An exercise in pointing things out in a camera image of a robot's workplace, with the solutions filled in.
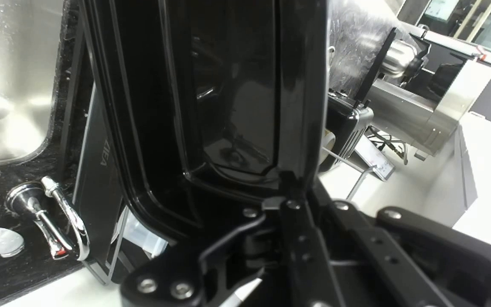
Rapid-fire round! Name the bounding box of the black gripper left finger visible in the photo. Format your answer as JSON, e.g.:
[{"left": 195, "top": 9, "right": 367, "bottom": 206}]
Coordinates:
[{"left": 120, "top": 172, "right": 345, "bottom": 307}]

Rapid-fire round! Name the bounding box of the steel kettle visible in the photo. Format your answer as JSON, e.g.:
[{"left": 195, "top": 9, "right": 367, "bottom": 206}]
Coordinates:
[{"left": 381, "top": 38, "right": 430, "bottom": 82}]

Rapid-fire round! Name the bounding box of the black rectangular plastic bowl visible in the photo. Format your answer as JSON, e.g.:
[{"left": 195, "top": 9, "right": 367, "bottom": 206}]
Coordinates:
[{"left": 83, "top": 0, "right": 335, "bottom": 242}]

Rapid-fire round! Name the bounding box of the stainless steel sink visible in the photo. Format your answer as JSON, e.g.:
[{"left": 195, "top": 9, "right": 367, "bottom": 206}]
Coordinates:
[{"left": 0, "top": 0, "right": 71, "bottom": 167}]

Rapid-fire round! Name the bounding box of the stainless steel coffee machine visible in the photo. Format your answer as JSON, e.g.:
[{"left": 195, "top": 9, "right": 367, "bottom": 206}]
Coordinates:
[{"left": 367, "top": 26, "right": 491, "bottom": 157}]

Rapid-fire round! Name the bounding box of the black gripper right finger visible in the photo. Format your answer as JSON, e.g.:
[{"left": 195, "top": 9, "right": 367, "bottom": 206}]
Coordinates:
[{"left": 313, "top": 181, "right": 491, "bottom": 307}]

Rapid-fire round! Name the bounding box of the black ribbed box device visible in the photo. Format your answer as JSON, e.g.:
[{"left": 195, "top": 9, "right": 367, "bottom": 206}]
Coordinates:
[{"left": 326, "top": 26, "right": 400, "bottom": 167}]

